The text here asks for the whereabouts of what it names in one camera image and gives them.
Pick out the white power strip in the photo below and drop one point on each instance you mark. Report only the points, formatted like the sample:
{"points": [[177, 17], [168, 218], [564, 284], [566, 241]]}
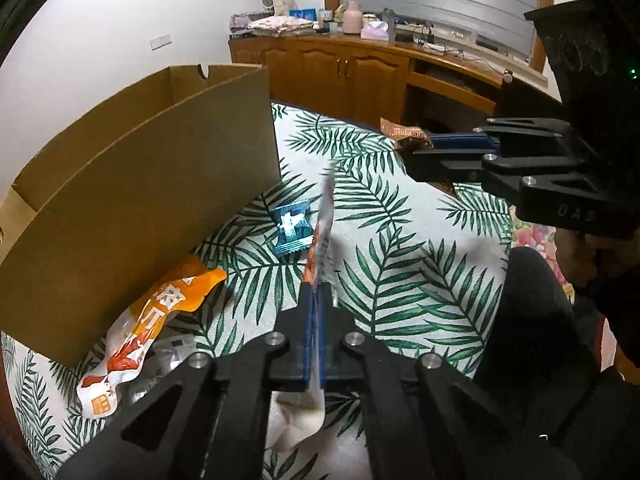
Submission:
{"points": [[432, 47]]}

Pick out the blue box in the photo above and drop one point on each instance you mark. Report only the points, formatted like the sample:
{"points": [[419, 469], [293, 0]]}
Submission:
{"points": [[302, 13]]}

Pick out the pile of folded cloths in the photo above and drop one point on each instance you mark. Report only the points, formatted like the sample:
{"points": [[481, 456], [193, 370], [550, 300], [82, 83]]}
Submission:
{"points": [[275, 25]]}

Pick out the brown cardboard box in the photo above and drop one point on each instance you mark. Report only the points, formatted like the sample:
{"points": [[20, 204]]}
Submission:
{"points": [[150, 200]]}

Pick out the long white snack packet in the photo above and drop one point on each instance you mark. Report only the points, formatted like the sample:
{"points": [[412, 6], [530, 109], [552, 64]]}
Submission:
{"points": [[325, 230]]}

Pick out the wooden sideboard cabinet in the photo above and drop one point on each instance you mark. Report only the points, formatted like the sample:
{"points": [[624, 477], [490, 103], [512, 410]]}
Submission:
{"points": [[320, 70]]}

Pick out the white wall switch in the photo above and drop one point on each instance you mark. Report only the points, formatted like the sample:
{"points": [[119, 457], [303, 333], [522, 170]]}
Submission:
{"points": [[161, 41]]}

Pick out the clear snack packet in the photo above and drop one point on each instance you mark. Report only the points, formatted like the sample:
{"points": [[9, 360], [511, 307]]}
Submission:
{"points": [[167, 355]]}

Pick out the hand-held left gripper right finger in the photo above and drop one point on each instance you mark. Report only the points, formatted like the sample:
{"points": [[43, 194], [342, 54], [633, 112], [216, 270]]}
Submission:
{"points": [[323, 350]]}

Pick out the grey window blind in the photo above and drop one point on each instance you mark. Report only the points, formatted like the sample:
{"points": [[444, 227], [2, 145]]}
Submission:
{"points": [[440, 0]]}

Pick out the person's black trouser leg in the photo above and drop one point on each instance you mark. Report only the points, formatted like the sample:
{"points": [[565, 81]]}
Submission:
{"points": [[535, 330]]}

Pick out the leaf print blanket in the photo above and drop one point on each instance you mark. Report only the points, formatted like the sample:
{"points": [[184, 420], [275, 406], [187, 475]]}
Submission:
{"points": [[400, 270]]}

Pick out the floral blanket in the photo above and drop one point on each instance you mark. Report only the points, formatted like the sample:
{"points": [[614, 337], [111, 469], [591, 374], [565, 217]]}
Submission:
{"points": [[535, 237]]}

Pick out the green bottle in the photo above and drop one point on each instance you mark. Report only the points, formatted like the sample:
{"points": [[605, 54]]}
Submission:
{"points": [[388, 22]]}

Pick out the brown foil snack packet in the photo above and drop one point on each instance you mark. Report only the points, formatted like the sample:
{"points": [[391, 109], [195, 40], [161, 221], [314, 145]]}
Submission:
{"points": [[402, 132]]}

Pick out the orange snack packet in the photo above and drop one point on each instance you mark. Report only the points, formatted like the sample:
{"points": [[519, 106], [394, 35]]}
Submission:
{"points": [[150, 310]]}

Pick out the person's right hand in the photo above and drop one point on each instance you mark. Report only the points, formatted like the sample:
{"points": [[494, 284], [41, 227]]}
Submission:
{"points": [[572, 255]]}

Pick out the blue wrapped candy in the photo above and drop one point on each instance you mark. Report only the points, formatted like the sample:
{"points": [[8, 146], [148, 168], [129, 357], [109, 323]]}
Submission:
{"points": [[292, 227]]}

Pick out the pink thermos jug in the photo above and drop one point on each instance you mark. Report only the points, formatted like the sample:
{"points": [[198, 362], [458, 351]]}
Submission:
{"points": [[351, 17]]}

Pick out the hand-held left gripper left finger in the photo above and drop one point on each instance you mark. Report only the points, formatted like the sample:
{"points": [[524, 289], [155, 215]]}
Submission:
{"points": [[307, 330]]}

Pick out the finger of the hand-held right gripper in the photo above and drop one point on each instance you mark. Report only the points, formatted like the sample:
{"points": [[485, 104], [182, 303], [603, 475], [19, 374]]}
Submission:
{"points": [[445, 166], [465, 141]]}

